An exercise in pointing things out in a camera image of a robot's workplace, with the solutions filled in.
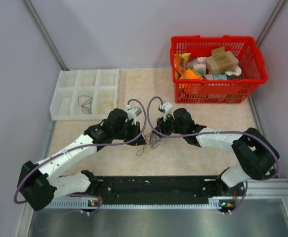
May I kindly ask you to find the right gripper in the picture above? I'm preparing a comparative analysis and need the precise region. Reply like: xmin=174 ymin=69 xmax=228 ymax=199
xmin=153 ymin=113 xmax=186 ymax=139

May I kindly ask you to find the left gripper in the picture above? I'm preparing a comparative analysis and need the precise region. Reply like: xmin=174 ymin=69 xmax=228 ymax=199
xmin=113 ymin=121 xmax=146 ymax=146

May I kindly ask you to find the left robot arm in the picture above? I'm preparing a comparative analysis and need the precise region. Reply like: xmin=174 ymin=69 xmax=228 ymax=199
xmin=16 ymin=107 xmax=145 ymax=211

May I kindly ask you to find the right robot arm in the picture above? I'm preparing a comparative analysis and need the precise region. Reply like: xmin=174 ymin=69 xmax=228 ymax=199
xmin=154 ymin=105 xmax=280 ymax=196

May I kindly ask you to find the white foam compartment tray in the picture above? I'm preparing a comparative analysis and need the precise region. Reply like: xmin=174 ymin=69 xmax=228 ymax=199
xmin=49 ymin=69 xmax=120 ymax=121

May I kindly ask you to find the orange snack packet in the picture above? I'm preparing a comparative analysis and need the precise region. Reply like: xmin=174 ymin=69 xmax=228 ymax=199
xmin=179 ymin=69 xmax=203 ymax=79

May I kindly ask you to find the pink white package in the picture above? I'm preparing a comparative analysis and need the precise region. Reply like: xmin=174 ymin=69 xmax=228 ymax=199
xmin=192 ymin=57 xmax=206 ymax=73

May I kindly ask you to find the yellow snack bag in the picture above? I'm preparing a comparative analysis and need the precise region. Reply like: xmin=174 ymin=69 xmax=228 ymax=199
xmin=174 ymin=53 xmax=191 ymax=76

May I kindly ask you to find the red plastic shopping basket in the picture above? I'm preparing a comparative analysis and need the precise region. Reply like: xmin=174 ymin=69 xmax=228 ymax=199
xmin=170 ymin=36 xmax=268 ymax=104

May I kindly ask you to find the brown cardboard box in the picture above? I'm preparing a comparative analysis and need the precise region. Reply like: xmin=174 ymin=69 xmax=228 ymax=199
xmin=206 ymin=51 xmax=239 ymax=75

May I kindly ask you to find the small open cardboard box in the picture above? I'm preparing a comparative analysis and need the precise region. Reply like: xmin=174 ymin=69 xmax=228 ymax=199
xmin=211 ymin=46 xmax=226 ymax=60

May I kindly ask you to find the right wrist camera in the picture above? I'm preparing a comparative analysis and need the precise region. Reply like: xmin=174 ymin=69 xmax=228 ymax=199
xmin=158 ymin=102 xmax=173 ymax=117

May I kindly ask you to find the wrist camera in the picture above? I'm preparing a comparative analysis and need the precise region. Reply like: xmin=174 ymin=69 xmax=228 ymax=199
xmin=126 ymin=104 xmax=142 ymax=125
xmin=158 ymin=102 xmax=173 ymax=117

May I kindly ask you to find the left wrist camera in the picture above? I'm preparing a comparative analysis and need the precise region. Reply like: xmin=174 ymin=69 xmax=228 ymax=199
xmin=126 ymin=104 xmax=142 ymax=125

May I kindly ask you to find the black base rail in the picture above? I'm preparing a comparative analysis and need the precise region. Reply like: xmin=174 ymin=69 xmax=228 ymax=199
xmin=69 ymin=175 xmax=248 ymax=205

